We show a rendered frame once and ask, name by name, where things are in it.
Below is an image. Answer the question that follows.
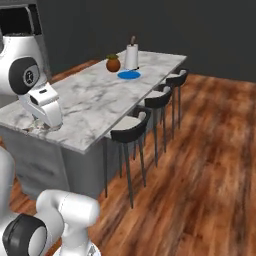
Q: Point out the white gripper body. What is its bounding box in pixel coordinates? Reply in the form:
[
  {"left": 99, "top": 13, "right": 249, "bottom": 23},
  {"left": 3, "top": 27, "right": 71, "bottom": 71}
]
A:
[{"left": 30, "top": 99, "right": 65, "bottom": 131}]

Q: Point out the blue plate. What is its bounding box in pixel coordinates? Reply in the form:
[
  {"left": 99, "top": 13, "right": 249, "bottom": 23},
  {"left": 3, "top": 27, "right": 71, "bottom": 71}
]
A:
[{"left": 116, "top": 69, "right": 142, "bottom": 81}]

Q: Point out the grey island cabinet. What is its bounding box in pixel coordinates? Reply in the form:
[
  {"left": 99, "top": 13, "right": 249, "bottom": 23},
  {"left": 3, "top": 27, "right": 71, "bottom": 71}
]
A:
[{"left": 0, "top": 124, "right": 112, "bottom": 201}]

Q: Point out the brown potted plant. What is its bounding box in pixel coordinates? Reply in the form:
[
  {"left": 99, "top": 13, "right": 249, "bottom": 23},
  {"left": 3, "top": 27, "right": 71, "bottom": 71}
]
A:
[{"left": 105, "top": 53, "right": 122, "bottom": 74}]

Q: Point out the black stool with white seat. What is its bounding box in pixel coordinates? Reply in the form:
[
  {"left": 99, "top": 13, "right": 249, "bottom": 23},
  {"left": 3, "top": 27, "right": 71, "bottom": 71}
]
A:
[
  {"left": 102, "top": 105, "right": 153, "bottom": 210},
  {"left": 165, "top": 67, "right": 190, "bottom": 140},
  {"left": 143, "top": 83, "right": 175, "bottom": 168}
]

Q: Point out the white paper towel roll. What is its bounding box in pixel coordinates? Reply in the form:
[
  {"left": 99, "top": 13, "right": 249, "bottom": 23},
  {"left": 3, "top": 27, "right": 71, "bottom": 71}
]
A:
[{"left": 124, "top": 35, "right": 141, "bottom": 72}]

